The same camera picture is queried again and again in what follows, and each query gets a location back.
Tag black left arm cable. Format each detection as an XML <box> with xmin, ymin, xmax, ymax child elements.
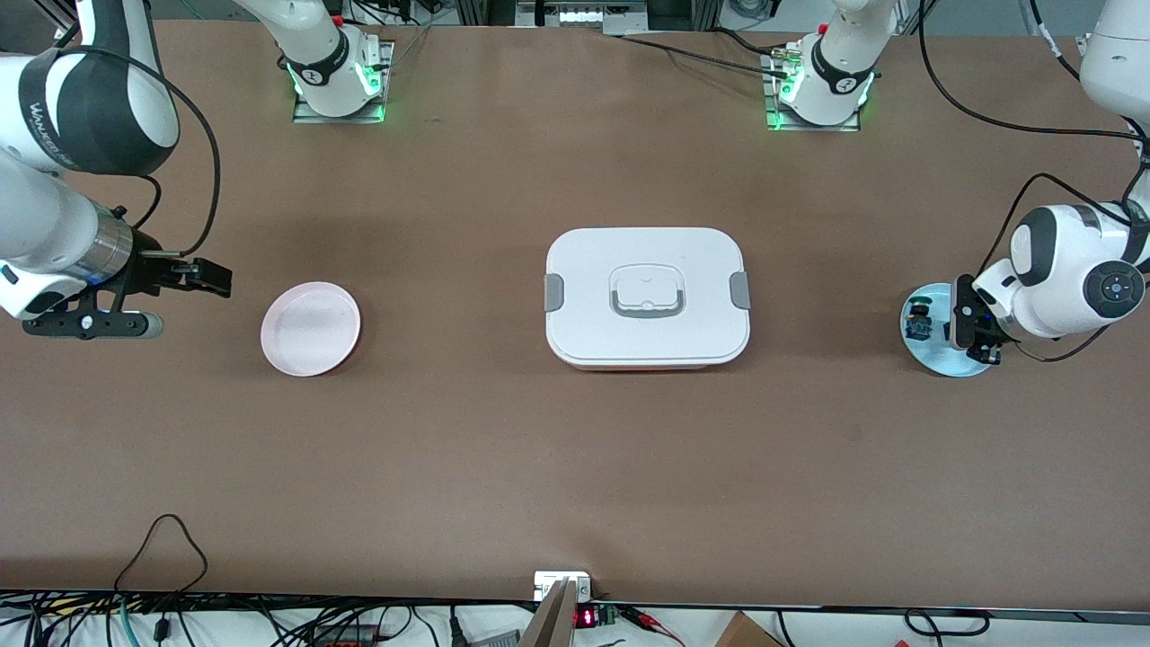
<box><xmin>916</xmin><ymin>0</ymin><xmax>1150</xmax><ymax>365</ymax></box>

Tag white lunch box grey clips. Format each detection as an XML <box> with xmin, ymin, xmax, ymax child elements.
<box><xmin>544</xmin><ymin>227</ymin><xmax>751</xmax><ymax>371</ymax></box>

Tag light blue round plate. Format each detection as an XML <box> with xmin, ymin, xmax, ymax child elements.
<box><xmin>900</xmin><ymin>283</ymin><xmax>1002</xmax><ymax>378</ymax></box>

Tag small white box device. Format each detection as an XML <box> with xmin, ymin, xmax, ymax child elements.
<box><xmin>534</xmin><ymin>571</ymin><xmax>592</xmax><ymax>601</ymax></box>

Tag aluminium profile post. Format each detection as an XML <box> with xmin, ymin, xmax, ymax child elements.
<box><xmin>519</xmin><ymin>578</ymin><xmax>578</xmax><ymax>647</ymax></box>

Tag black cable to base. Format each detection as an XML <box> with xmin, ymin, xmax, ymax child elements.
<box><xmin>604</xmin><ymin>31</ymin><xmax>792</xmax><ymax>77</ymax></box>

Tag black cable loop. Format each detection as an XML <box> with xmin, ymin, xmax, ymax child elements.
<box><xmin>903</xmin><ymin>608</ymin><xmax>991</xmax><ymax>638</ymax></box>

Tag red and black clip lead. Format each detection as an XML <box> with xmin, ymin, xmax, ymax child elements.
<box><xmin>620</xmin><ymin>604</ymin><xmax>686</xmax><ymax>647</ymax></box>

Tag pink round plate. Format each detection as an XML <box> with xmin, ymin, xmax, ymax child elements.
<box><xmin>261</xmin><ymin>281</ymin><xmax>362</xmax><ymax>377</ymax></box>

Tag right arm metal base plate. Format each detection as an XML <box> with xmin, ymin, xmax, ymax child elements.
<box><xmin>292</xmin><ymin>40</ymin><xmax>396</xmax><ymax>124</ymax></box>

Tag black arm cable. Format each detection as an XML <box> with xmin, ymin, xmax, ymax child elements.
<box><xmin>54</xmin><ymin>45</ymin><xmax>222</xmax><ymax>259</ymax></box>
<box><xmin>916</xmin><ymin>0</ymin><xmax>1150</xmax><ymax>365</ymax></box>

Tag black looped thin cable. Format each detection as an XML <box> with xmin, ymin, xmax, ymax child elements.
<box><xmin>112</xmin><ymin>513</ymin><xmax>210</xmax><ymax>641</ymax></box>

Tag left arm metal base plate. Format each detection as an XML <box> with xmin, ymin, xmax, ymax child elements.
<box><xmin>765</xmin><ymin>49</ymin><xmax>863</xmax><ymax>132</ymax></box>

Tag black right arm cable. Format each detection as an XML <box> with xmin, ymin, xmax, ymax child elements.
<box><xmin>54</xmin><ymin>45</ymin><xmax>222</xmax><ymax>259</ymax></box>

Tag black power strip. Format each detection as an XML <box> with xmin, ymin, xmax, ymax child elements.
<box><xmin>310</xmin><ymin>623</ymin><xmax>383</xmax><ymax>647</ymax></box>

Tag brown cardboard piece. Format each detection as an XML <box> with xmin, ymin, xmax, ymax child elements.
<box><xmin>714</xmin><ymin>611</ymin><xmax>783</xmax><ymax>647</ymax></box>

